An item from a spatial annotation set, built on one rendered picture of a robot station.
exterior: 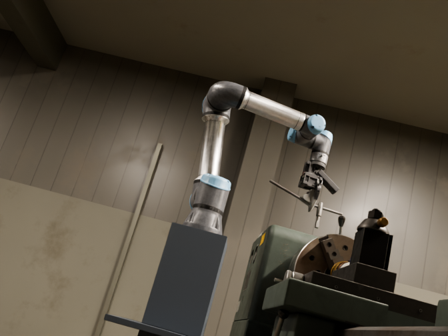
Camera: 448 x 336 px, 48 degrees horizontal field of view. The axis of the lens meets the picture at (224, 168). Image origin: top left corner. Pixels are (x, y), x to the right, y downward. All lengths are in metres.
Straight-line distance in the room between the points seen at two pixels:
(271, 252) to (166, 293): 0.49
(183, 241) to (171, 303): 0.21
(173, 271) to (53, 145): 3.43
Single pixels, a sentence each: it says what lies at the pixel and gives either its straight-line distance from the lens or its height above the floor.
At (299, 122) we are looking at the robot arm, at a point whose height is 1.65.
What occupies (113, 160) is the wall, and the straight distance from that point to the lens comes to 4.83.
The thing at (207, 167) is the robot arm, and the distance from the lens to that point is 2.03.
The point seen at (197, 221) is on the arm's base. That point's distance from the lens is 1.81.
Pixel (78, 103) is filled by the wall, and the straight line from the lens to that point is 5.15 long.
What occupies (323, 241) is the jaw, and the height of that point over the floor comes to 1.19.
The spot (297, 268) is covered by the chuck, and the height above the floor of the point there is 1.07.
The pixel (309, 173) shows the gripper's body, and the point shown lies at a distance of 2.15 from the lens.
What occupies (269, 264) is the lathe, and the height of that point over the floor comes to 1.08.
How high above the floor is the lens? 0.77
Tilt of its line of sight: 18 degrees up
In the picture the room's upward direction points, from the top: 16 degrees clockwise
